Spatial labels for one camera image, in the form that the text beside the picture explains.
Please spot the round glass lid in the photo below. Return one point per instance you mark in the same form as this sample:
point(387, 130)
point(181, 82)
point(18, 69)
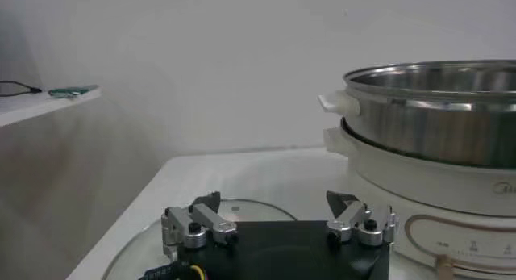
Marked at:
point(137, 249)

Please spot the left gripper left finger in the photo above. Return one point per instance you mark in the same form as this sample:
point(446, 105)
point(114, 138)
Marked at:
point(209, 223)

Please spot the white side table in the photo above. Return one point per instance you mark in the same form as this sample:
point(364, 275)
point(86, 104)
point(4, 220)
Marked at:
point(24, 108)

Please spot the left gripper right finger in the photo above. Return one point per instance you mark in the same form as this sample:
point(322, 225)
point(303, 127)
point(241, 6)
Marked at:
point(354, 221)

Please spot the white electric cooker base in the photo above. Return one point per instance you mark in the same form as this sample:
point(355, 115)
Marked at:
point(427, 185)

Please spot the stainless steel steamer basket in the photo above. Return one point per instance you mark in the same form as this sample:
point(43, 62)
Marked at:
point(435, 120)

